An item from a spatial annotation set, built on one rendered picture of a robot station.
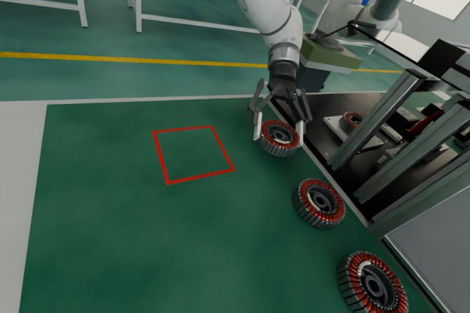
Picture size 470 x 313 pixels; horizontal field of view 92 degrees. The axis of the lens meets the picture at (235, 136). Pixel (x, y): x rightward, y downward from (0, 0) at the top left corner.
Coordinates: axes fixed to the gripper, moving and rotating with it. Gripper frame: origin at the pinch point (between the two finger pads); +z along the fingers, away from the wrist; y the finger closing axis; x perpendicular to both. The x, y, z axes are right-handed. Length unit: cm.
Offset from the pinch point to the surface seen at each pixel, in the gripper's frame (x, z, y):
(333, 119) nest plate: -9.4, -12.9, -23.2
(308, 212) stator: 7.8, 18.3, -4.6
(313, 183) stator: 5.4, 11.8, -7.2
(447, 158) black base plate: -8, -7, -68
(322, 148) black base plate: -3.3, 0.0, -15.0
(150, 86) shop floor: -131, -70, 64
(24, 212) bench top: 8, 24, 45
